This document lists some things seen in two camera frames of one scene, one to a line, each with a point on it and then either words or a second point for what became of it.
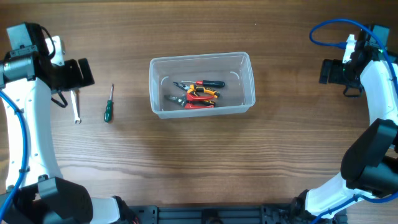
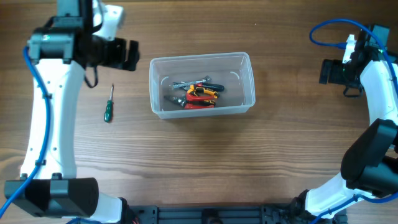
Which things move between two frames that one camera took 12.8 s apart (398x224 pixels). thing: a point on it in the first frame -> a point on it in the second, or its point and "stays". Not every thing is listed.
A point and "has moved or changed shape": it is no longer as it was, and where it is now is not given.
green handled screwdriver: [108, 113] stays
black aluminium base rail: [219, 214] stays
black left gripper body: [69, 76] -> [110, 53]
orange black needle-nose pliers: [191, 88] stays
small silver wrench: [74, 107] has moved or changed shape
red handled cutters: [187, 101] stays
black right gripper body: [340, 73] stays
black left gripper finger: [86, 72] -> [134, 55]
